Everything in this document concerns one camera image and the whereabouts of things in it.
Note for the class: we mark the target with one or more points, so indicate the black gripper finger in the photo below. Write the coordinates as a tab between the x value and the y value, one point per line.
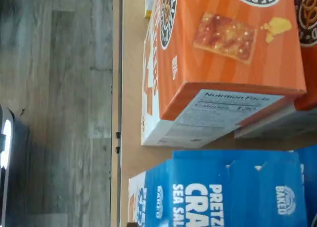
6	137

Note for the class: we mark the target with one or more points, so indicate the blue sea salt crackers box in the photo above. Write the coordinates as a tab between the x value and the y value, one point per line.
223	199
312	175

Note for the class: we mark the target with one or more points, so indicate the tan wooden shelf board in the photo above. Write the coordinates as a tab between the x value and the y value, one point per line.
131	88

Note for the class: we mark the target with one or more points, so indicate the orange cheddar crackers box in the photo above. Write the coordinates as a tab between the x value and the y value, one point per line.
223	63
309	63

